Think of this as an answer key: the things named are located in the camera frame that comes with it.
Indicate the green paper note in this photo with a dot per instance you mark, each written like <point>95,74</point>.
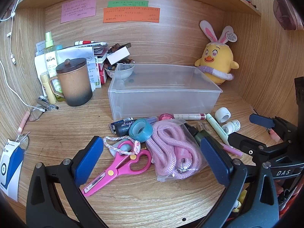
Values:
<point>128,3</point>

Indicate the pink scissors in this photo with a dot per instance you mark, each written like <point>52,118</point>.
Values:
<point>125,163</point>

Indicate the small white bottle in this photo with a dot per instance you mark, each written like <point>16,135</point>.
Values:
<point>231,126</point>

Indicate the eyeglasses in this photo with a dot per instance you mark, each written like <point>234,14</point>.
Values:
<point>34,115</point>

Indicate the orange paper note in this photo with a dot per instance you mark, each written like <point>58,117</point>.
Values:
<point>131,15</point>

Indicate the teal tape roll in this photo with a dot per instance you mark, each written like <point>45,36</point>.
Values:
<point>140,130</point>

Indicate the dark maroon bag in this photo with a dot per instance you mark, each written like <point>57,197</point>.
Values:
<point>285,9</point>

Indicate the brown ceramic mug with lid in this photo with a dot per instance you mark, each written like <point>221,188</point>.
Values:
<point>74,83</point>

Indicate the black cosmetic tube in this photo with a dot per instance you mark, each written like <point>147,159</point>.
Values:
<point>121,127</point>

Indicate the green spray bottle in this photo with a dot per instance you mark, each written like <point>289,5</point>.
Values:
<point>51,54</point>

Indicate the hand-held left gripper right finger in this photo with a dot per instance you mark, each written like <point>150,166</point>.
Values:
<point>215,159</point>

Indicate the pale green highlighter pen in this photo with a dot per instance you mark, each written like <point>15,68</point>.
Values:
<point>217,128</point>

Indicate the white and red lip gloss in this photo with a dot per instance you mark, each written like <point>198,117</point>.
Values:
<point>187,116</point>

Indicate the white tape roll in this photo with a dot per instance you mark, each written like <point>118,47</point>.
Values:
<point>222,115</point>

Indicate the red and white marker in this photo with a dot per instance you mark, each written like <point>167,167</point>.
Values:
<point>84,43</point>

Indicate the pink glitter round pot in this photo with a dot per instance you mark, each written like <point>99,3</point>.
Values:
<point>166,117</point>

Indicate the tan eraser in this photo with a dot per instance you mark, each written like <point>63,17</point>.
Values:
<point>203,125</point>

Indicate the stack of books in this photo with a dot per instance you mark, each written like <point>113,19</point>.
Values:
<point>99,54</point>

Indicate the yellow chick plush toy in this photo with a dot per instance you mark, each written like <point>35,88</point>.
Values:
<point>217,61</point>

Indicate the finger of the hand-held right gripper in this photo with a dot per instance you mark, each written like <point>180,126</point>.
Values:
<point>247,143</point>
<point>261,120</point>

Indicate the white and blue card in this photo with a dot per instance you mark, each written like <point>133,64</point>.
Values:
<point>10,168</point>

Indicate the black pens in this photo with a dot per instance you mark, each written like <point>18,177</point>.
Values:
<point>46,103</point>

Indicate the pink pen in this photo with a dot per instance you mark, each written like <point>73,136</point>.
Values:
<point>231,150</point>

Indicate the pale yellow tube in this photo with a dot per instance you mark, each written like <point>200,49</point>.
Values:
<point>47,85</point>

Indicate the clear plastic storage box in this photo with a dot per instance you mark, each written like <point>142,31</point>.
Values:
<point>163,99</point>

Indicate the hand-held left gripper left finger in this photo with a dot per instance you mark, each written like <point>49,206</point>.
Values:
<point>89,161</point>

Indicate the small white cardboard box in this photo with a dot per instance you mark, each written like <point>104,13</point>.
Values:
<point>117,55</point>

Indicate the white bowl of beads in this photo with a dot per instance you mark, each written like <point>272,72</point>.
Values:
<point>123,71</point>

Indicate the white paper sheets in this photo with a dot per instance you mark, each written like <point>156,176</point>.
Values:
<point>78,52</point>

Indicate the pink paper note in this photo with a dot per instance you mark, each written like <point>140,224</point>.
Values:
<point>78,9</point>

